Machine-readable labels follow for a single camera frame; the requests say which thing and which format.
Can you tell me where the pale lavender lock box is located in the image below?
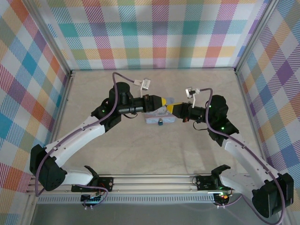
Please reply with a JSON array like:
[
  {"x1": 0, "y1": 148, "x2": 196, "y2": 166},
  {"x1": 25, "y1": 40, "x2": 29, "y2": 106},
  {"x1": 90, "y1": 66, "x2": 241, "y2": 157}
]
[{"x1": 144, "y1": 96, "x2": 176, "y2": 125}]

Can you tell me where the right gripper thin black cable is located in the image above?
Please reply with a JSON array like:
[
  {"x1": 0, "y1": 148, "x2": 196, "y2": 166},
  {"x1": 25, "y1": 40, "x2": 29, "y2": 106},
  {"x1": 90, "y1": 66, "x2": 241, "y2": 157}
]
[{"x1": 193, "y1": 120, "x2": 208, "y2": 132}]

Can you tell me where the aluminium side rail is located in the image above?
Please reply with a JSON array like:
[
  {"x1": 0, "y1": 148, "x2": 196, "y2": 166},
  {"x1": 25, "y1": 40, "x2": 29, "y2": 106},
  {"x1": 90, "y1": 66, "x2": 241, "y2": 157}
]
[
  {"x1": 29, "y1": 70, "x2": 76, "y2": 188},
  {"x1": 234, "y1": 69, "x2": 270, "y2": 169}
]

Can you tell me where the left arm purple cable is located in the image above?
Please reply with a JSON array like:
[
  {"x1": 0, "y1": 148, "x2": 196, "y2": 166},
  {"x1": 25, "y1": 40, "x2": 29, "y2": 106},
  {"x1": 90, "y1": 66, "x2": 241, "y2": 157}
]
[{"x1": 35, "y1": 72, "x2": 142, "y2": 198}]

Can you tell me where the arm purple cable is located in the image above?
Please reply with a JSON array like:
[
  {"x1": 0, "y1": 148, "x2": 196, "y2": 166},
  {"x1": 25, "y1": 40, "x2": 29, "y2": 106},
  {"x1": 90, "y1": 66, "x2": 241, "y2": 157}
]
[
  {"x1": 193, "y1": 87, "x2": 285, "y2": 225},
  {"x1": 35, "y1": 72, "x2": 142, "y2": 198}
]

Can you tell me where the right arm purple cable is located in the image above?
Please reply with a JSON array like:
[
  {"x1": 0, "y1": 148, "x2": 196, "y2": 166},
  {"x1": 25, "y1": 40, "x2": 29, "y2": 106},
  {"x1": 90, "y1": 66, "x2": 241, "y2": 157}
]
[{"x1": 193, "y1": 87, "x2": 285, "y2": 225}]

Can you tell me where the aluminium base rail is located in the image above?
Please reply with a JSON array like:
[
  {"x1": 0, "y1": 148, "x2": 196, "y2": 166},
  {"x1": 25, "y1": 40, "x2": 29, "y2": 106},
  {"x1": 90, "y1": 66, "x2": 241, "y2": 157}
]
[{"x1": 27, "y1": 172, "x2": 256, "y2": 195}]

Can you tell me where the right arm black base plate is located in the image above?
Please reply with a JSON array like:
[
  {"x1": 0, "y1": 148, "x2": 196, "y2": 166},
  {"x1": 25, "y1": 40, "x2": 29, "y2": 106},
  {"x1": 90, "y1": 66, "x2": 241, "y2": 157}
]
[{"x1": 196, "y1": 174, "x2": 235, "y2": 191}]

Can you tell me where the aluminium frame post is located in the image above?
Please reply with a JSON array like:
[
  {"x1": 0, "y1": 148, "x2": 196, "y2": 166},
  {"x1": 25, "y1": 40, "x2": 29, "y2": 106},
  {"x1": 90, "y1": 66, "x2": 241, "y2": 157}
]
[
  {"x1": 235, "y1": 0, "x2": 281, "y2": 72},
  {"x1": 24, "y1": 0, "x2": 72, "y2": 74}
]

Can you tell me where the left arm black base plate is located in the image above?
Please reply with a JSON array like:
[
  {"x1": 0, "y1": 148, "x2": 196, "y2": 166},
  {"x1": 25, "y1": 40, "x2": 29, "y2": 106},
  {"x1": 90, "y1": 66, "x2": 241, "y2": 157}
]
[{"x1": 71, "y1": 177, "x2": 114, "y2": 193}]

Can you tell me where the slotted grey cable duct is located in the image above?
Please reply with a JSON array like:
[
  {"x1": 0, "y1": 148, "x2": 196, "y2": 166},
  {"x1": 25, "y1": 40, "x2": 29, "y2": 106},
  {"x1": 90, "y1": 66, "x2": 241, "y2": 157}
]
[{"x1": 37, "y1": 196, "x2": 215, "y2": 205}]

